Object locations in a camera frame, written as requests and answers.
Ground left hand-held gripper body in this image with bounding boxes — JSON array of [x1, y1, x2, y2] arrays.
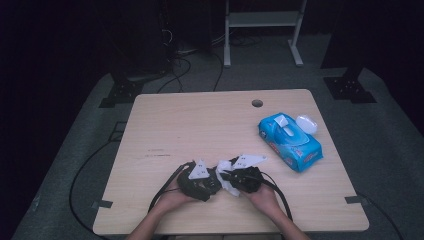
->
[[175, 159, 223, 203]]

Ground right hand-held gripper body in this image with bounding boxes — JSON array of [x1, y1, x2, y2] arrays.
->
[[229, 153, 268, 195]]

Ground white wet wipe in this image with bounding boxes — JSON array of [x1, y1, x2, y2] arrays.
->
[[214, 159, 243, 198], [273, 113, 290, 128]]

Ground blue wet wipes pack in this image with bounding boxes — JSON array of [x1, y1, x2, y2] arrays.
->
[[257, 112, 324, 174]]

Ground person's right hand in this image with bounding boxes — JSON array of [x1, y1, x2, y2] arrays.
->
[[241, 183, 285, 218]]

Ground person's left hand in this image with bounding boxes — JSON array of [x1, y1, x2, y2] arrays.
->
[[151, 184, 202, 215]]

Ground black tape strip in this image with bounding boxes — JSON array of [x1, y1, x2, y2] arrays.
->
[[91, 199, 114, 210], [344, 195, 369, 205]]

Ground black stand base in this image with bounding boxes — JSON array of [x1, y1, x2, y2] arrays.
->
[[323, 66, 378, 104], [98, 78, 145, 109]]

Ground white metal stand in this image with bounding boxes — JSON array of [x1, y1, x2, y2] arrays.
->
[[223, 0, 308, 69]]

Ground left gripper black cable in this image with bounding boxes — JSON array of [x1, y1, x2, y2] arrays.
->
[[148, 161, 197, 213]]

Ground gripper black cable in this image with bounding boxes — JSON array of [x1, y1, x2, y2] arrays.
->
[[148, 161, 197, 213], [259, 170, 294, 222]]

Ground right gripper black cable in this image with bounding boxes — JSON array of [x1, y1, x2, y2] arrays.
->
[[259, 170, 294, 222]]

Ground tangled black floor cables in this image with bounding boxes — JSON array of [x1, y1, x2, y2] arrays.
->
[[156, 31, 225, 94]]

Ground black floor cable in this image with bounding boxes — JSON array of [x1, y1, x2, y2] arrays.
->
[[68, 139, 116, 239], [356, 192, 405, 240]]

